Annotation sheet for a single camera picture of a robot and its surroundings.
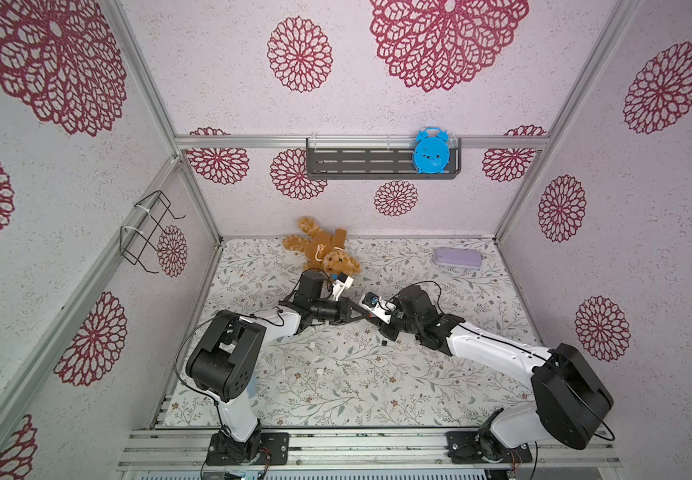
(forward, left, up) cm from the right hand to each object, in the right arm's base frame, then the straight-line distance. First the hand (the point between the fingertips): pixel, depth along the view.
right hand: (370, 308), depth 85 cm
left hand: (-2, +1, -1) cm, 2 cm away
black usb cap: (-4, -5, -13) cm, 15 cm away
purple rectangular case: (+29, -33, -11) cm, 46 cm away
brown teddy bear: (+27, +15, -5) cm, 31 cm away
